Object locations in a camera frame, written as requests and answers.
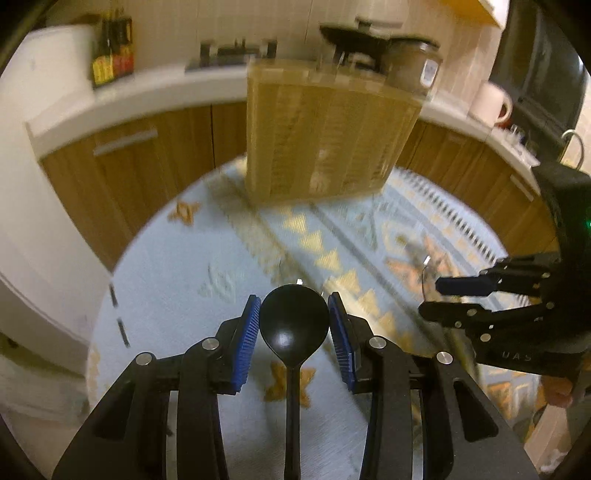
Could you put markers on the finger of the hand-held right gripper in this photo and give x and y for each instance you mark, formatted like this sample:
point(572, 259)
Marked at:
point(480, 321)
point(521, 277)

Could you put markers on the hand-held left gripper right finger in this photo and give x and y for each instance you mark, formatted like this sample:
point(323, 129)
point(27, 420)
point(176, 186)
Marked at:
point(341, 346)

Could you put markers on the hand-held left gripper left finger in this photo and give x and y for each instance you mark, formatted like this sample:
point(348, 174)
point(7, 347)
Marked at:
point(244, 344)

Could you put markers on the black plastic spoon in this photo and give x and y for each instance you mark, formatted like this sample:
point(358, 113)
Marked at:
point(293, 323)

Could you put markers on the clear plastic spoon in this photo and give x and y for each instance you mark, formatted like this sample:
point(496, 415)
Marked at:
point(424, 277)

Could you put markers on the beige plastic utensil basket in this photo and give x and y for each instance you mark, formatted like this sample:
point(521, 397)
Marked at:
point(323, 129)

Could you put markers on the person's right hand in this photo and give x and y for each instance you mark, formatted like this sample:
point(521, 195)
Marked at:
point(558, 392)

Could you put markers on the light blue patterned tablecloth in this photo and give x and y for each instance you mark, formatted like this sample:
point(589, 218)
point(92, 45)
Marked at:
point(194, 258)

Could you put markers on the silver faucet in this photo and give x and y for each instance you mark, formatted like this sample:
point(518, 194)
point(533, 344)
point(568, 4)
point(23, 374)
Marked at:
point(572, 138)

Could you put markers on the glass cup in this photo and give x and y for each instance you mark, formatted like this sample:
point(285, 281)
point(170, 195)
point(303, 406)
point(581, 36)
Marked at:
point(516, 131)

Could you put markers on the pink white electric kettle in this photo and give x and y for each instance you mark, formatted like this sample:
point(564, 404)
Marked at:
point(489, 104)

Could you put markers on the wooden base cabinet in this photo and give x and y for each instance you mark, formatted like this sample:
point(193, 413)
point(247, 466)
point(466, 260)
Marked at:
point(152, 184)

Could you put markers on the dark window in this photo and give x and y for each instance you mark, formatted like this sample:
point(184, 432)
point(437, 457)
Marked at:
point(535, 60)

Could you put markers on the brown rice cooker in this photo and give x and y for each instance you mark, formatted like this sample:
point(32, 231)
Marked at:
point(413, 67)

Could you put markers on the white tall cabinet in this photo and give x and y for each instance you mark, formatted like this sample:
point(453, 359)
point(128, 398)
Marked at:
point(37, 184)

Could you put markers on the white kitchen countertop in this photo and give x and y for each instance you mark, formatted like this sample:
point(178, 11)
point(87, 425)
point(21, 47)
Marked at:
point(138, 92)

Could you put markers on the black wok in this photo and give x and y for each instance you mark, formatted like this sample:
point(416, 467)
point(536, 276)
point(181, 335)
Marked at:
point(355, 39)

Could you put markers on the black gas stove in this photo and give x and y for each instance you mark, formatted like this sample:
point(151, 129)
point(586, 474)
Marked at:
point(231, 53)

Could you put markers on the red label sauce bottle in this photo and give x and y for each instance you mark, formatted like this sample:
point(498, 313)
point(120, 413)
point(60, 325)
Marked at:
point(123, 50)

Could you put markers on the yellow label sauce bottle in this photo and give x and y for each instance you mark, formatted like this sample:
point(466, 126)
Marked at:
point(102, 55)

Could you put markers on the orange white wall cabinet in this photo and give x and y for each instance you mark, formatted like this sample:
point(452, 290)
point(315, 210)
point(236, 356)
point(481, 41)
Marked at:
point(494, 11)

